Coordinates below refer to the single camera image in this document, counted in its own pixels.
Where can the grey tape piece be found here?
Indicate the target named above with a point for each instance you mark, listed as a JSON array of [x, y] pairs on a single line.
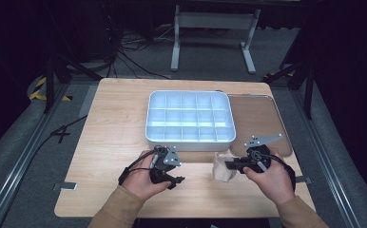
[[303, 179]]

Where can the black tripod stand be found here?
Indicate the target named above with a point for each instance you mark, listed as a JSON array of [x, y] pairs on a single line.
[[308, 85], [50, 82]]

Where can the yellow black hazard tape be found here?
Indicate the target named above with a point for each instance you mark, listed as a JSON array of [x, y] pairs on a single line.
[[37, 91]]

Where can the aluminium floor rail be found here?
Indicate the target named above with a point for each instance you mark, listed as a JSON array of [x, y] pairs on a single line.
[[16, 164], [327, 164]]

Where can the white metal stand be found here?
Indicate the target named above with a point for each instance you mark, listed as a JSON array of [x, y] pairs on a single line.
[[215, 20]]

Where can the person's left hand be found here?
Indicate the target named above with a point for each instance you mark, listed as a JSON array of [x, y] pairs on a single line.
[[140, 183]]

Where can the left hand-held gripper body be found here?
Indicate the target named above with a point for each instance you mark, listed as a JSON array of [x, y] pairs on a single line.
[[165, 161]]

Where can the beige sock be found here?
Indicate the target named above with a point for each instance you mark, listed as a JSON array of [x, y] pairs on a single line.
[[221, 169]]

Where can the brown tray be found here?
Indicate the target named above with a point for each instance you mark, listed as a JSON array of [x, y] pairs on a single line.
[[254, 120]]

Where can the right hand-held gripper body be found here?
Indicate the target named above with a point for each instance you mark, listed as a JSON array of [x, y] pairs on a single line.
[[257, 156]]

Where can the white compartment box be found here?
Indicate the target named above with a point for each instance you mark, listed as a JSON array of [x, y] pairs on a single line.
[[189, 118]]

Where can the person's right hand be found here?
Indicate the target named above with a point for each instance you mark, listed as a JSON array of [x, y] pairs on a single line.
[[275, 182]]

